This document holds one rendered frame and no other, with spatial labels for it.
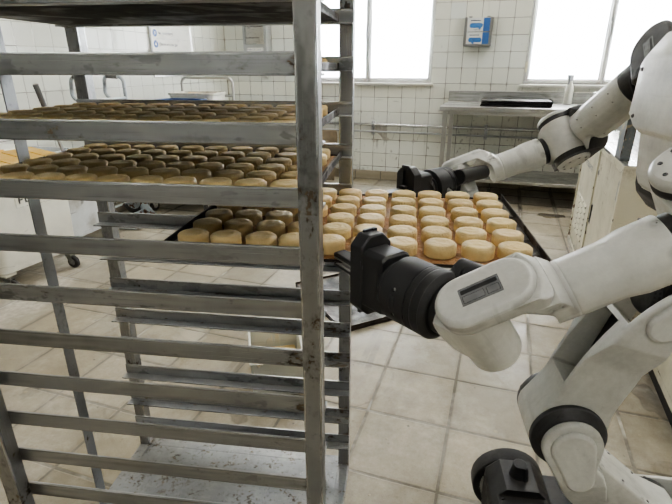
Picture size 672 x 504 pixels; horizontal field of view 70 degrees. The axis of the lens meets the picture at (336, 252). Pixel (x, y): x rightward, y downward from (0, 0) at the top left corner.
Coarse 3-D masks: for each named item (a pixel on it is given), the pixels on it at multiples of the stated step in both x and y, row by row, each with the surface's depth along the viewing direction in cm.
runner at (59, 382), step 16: (0, 384) 90; (16, 384) 89; (32, 384) 89; (48, 384) 88; (64, 384) 88; (80, 384) 87; (96, 384) 87; (112, 384) 86; (128, 384) 86; (144, 384) 85; (160, 384) 85; (192, 400) 85; (208, 400) 85; (224, 400) 84; (240, 400) 84; (256, 400) 83; (272, 400) 83; (288, 400) 82
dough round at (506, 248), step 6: (498, 246) 74; (504, 246) 73; (510, 246) 73; (516, 246) 73; (522, 246) 73; (528, 246) 73; (498, 252) 73; (504, 252) 72; (510, 252) 71; (522, 252) 71; (528, 252) 71
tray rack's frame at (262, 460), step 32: (0, 32) 89; (64, 320) 110; (64, 352) 110; (0, 416) 90; (0, 448) 92; (160, 448) 146; (192, 448) 146; (224, 448) 146; (256, 448) 146; (96, 480) 125; (128, 480) 135; (160, 480) 135; (192, 480) 135
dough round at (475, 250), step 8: (472, 240) 76; (480, 240) 76; (464, 248) 73; (472, 248) 72; (480, 248) 72; (488, 248) 72; (464, 256) 74; (472, 256) 72; (480, 256) 72; (488, 256) 72
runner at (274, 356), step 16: (0, 336) 86; (16, 336) 85; (32, 336) 85; (48, 336) 84; (64, 336) 84; (80, 336) 83; (96, 336) 83; (112, 336) 83; (128, 352) 83; (144, 352) 83; (160, 352) 82; (176, 352) 82; (192, 352) 82; (208, 352) 81; (224, 352) 81; (240, 352) 80; (256, 352) 80; (272, 352) 79; (288, 352) 79
